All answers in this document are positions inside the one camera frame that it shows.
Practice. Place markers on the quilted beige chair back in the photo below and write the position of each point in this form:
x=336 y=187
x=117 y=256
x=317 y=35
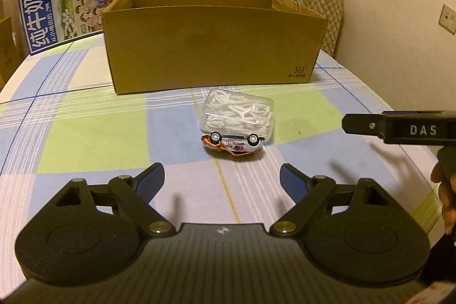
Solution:
x=320 y=8

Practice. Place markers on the cardboard box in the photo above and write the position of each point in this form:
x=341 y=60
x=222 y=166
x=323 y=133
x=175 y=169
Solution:
x=213 y=51

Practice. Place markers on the beige wall outlet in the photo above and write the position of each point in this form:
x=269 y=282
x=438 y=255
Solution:
x=448 y=18

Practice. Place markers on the blue illustrated milk carton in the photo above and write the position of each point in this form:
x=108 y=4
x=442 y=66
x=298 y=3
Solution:
x=67 y=1

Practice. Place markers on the person's right hand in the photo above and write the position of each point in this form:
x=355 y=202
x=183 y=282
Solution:
x=447 y=197

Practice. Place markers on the clear box of floss picks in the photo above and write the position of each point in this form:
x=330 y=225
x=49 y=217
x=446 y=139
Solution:
x=238 y=115

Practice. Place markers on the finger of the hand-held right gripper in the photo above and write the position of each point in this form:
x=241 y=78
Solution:
x=363 y=125

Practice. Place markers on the brown cardboard carton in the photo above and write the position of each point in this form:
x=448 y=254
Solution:
x=7 y=51

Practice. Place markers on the toy car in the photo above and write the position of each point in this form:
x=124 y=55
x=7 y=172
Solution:
x=233 y=145

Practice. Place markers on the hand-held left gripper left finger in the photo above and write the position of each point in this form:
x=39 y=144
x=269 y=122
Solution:
x=151 y=177

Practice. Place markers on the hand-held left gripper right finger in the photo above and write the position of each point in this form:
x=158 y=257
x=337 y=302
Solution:
x=292 y=177

